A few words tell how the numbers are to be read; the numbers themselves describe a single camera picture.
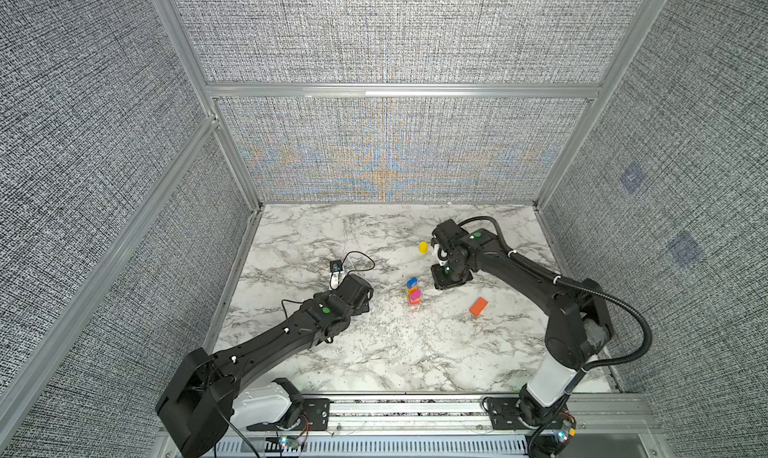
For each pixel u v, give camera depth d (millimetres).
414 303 915
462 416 747
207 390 390
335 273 731
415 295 927
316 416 734
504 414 726
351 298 623
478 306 924
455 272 724
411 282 905
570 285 476
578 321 449
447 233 703
